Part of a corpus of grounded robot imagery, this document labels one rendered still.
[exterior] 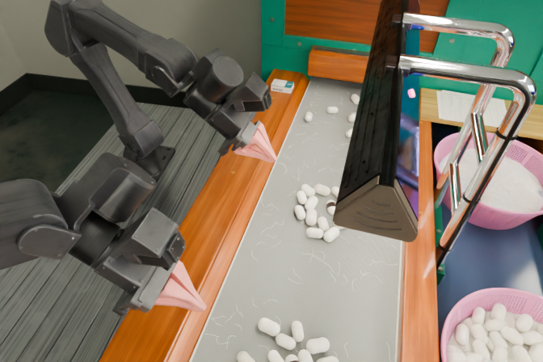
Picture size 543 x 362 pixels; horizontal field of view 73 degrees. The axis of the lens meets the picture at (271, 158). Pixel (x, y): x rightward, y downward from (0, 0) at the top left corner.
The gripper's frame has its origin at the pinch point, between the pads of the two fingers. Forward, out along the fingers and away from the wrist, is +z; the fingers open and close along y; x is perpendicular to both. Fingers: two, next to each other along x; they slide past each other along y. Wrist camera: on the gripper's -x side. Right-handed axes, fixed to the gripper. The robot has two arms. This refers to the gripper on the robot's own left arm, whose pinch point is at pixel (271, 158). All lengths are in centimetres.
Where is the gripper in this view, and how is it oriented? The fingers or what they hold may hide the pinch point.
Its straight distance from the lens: 72.5
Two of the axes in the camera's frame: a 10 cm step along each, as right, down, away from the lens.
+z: 7.2, 6.3, 2.8
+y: 2.9, -6.4, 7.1
